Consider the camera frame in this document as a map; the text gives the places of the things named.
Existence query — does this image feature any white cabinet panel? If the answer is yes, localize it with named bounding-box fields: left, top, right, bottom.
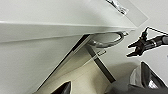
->
left=0, top=21, right=101, bottom=94

